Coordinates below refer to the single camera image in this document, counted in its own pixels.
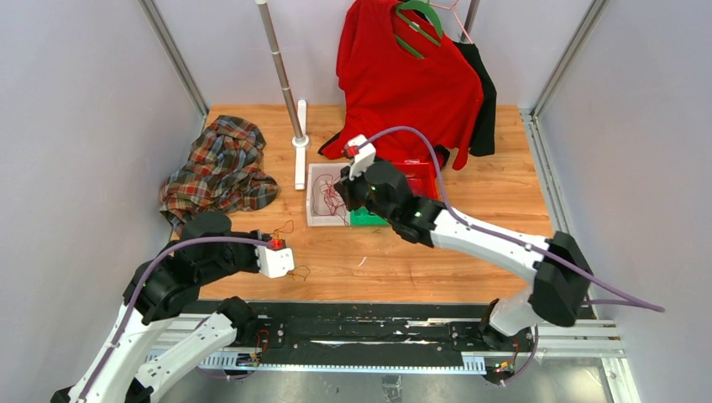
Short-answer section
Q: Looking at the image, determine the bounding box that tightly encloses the white rack base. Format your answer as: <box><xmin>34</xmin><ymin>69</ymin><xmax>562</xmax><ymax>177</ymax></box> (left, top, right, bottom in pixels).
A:
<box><xmin>292</xmin><ymin>99</ymin><xmax>311</xmax><ymax>191</ymax></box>

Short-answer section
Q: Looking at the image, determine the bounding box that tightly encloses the plaid flannel shirt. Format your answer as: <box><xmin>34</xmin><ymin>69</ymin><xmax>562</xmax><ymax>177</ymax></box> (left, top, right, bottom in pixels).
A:
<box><xmin>160</xmin><ymin>115</ymin><xmax>280</xmax><ymax>235</ymax></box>

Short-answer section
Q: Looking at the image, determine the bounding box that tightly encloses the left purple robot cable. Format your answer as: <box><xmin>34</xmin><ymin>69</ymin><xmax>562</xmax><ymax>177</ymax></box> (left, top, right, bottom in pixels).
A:
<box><xmin>75</xmin><ymin>236</ymin><xmax>285</xmax><ymax>403</ymax></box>

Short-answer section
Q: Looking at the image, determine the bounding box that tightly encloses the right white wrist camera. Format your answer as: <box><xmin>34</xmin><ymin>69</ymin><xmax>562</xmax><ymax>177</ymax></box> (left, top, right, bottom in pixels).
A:
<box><xmin>344</xmin><ymin>134</ymin><xmax>376</xmax><ymax>181</ymax></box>

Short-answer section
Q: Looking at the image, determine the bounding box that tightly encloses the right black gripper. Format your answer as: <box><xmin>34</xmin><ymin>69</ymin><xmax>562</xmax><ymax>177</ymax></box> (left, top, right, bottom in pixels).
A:
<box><xmin>335</xmin><ymin>161</ymin><xmax>395</xmax><ymax>226</ymax></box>

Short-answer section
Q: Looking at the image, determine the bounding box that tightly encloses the thin red cable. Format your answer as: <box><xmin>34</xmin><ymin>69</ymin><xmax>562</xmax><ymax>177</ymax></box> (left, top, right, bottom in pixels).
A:
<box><xmin>310</xmin><ymin>173</ymin><xmax>352</xmax><ymax>227</ymax></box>

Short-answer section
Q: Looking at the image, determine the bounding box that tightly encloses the pink clothes hanger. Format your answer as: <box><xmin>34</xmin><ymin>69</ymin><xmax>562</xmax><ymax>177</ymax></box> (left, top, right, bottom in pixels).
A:
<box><xmin>431</xmin><ymin>1</ymin><xmax>474</xmax><ymax>44</ymax></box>

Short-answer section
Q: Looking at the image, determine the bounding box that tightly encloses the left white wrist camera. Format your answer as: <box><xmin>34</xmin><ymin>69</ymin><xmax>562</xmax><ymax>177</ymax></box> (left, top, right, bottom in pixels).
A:
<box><xmin>256</xmin><ymin>246</ymin><xmax>296</xmax><ymax>279</ymax></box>

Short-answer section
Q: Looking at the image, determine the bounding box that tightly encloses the white plastic bin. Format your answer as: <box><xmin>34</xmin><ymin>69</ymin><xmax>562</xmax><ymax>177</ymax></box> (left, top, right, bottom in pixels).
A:
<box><xmin>306</xmin><ymin>163</ymin><xmax>350</xmax><ymax>227</ymax></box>

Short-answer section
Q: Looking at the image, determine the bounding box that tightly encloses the green clothes hanger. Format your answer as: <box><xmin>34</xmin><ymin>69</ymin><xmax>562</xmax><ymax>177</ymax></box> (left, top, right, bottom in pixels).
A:
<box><xmin>395</xmin><ymin>0</ymin><xmax>444</xmax><ymax>47</ymax></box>

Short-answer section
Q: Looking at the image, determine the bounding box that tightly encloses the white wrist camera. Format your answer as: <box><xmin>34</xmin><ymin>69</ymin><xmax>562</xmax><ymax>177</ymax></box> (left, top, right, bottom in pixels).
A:
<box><xmin>256</xmin><ymin>246</ymin><xmax>296</xmax><ymax>279</ymax></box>
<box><xmin>344</xmin><ymin>134</ymin><xmax>376</xmax><ymax>181</ymax></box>

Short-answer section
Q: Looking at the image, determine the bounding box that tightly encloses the red plastic bin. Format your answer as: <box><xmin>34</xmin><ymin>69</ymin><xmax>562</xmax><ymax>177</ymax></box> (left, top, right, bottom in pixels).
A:
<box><xmin>395</xmin><ymin>160</ymin><xmax>438</xmax><ymax>200</ymax></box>

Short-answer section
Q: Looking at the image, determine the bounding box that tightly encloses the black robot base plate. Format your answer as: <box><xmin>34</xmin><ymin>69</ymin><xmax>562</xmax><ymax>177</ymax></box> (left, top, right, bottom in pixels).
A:
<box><xmin>202</xmin><ymin>301</ymin><xmax>537</xmax><ymax>369</ymax></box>

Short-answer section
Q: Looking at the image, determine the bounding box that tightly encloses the green plastic bin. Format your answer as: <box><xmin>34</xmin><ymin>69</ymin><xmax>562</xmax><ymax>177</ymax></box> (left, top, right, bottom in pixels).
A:
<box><xmin>349</xmin><ymin>207</ymin><xmax>389</xmax><ymax>226</ymax></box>

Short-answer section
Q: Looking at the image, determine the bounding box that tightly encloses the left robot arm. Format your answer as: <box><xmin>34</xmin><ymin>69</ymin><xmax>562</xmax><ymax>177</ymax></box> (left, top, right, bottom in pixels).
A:
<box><xmin>51</xmin><ymin>212</ymin><xmax>272</xmax><ymax>402</ymax></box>

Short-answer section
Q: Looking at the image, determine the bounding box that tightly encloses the black t-shirt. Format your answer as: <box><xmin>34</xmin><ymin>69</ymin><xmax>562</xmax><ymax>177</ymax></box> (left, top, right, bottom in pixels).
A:
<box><xmin>453</xmin><ymin>42</ymin><xmax>497</xmax><ymax>157</ymax></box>

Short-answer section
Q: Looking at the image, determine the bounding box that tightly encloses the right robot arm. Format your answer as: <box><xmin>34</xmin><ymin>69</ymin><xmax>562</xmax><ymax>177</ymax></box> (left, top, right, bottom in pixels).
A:
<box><xmin>334</xmin><ymin>160</ymin><xmax>592</xmax><ymax>350</ymax></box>

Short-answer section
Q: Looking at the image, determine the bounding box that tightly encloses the red t-shirt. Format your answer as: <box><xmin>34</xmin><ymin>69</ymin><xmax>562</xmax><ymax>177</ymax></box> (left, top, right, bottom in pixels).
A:
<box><xmin>318</xmin><ymin>1</ymin><xmax>483</xmax><ymax>170</ymax></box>

